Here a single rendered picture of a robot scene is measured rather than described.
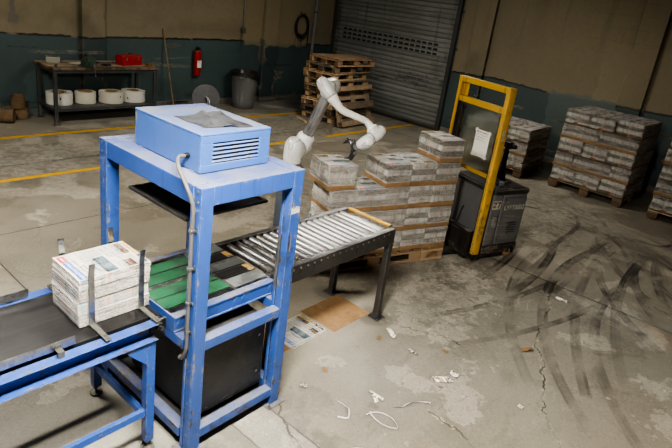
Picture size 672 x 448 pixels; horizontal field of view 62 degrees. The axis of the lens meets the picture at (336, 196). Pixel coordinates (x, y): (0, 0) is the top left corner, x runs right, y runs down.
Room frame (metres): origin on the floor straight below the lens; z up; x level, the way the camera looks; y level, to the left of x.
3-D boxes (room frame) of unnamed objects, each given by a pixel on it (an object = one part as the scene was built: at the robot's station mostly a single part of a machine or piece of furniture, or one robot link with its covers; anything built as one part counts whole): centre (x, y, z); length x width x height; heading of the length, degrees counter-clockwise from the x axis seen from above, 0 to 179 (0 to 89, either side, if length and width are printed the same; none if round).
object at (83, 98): (9.25, 4.19, 0.55); 1.80 x 0.70 x 1.09; 141
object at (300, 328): (3.70, 0.16, 0.01); 0.37 x 0.28 x 0.01; 141
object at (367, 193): (5.14, -0.36, 0.42); 1.17 x 0.39 x 0.83; 121
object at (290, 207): (2.89, 0.24, 0.77); 0.09 x 0.09 x 1.55; 51
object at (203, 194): (2.43, 0.62, 0.77); 0.09 x 0.09 x 1.55; 51
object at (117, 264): (2.49, 1.12, 0.93); 0.38 x 0.30 x 0.26; 141
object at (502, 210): (5.93, -1.67, 0.40); 0.69 x 0.55 x 0.80; 31
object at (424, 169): (5.36, -0.72, 0.95); 0.38 x 0.29 x 0.23; 32
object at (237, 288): (2.93, 0.77, 0.75); 0.70 x 0.65 x 0.10; 141
